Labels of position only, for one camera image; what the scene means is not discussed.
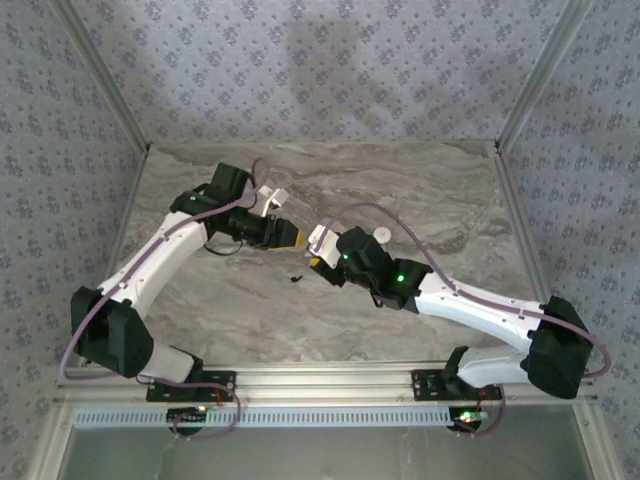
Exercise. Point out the small black screw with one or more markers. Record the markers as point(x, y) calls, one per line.
point(297, 277)

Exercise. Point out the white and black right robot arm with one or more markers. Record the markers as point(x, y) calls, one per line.
point(475, 302)

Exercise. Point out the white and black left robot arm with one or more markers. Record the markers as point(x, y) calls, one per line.
point(150, 260)

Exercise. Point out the small black controller board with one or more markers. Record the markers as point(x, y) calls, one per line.
point(467, 419)
point(187, 417)

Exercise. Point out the grey metal base panel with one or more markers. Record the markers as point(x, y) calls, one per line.
point(320, 457)

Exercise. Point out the aluminium frame bar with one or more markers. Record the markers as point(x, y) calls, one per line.
point(522, 220)
point(540, 75)
point(123, 220)
point(102, 75)

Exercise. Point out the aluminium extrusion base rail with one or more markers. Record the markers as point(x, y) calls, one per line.
point(320, 382)

